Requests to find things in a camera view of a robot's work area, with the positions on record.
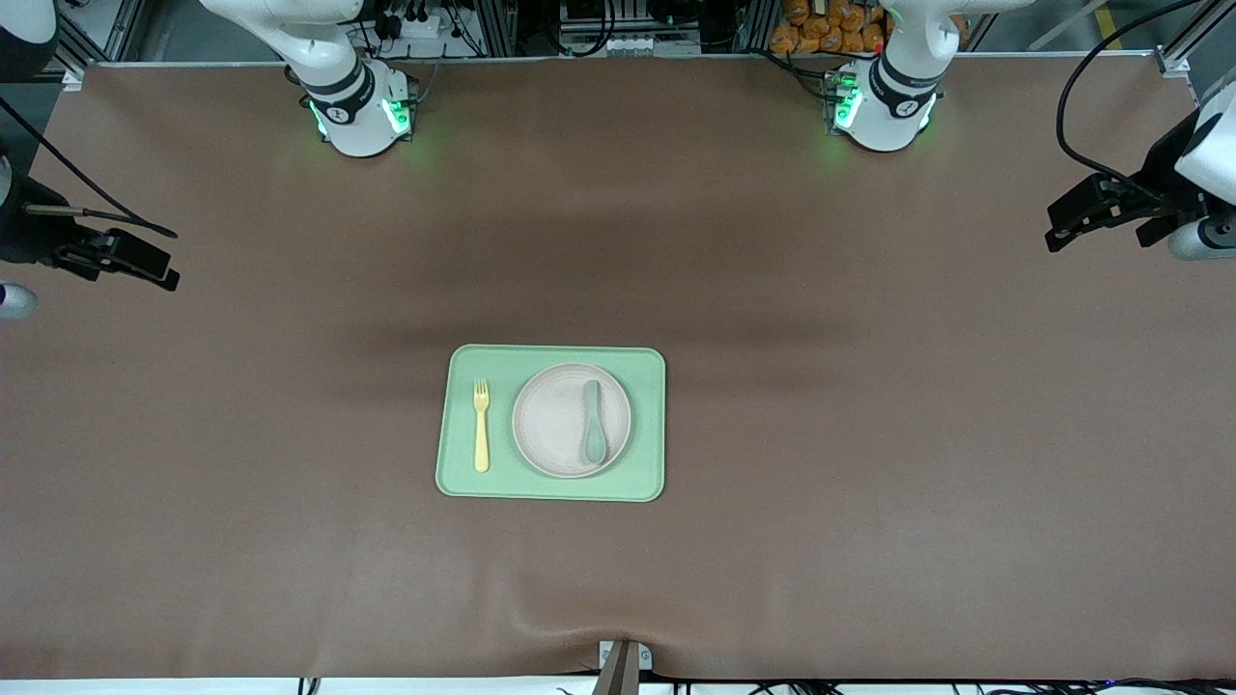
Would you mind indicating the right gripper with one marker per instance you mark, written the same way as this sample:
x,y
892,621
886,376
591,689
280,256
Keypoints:
x,y
21,235

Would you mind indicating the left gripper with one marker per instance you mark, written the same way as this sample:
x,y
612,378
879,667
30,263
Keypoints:
x,y
1162,178

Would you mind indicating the yellow plastic fork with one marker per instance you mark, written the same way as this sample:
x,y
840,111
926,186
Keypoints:
x,y
481,444

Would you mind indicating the beige round plate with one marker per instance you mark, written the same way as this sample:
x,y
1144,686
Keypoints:
x,y
550,425

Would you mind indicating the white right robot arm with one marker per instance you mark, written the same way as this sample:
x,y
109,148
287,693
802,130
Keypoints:
x,y
348,106

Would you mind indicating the brown table mat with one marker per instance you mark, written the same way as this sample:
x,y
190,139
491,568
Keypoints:
x,y
290,531

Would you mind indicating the orange toy food pile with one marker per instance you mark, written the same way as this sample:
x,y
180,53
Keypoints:
x,y
821,34

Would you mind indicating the light green rectangular tray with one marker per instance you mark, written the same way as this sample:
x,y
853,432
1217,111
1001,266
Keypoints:
x,y
454,483

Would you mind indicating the white power strip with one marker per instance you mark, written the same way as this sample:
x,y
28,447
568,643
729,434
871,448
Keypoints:
x,y
425,29

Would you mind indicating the green plastic spoon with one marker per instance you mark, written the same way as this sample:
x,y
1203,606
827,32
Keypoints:
x,y
594,446

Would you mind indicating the white connector block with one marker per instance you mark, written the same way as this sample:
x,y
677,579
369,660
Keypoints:
x,y
628,43

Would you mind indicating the metal table corner bracket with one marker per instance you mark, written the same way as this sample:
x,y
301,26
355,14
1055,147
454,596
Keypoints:
x,y
73,79
1173,64

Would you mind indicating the aluminium frame post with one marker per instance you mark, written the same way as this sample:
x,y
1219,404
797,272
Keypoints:
x,y
751,24
497,24

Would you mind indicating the table edge clamp bracket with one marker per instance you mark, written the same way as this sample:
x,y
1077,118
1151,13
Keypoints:
x,y
623,671

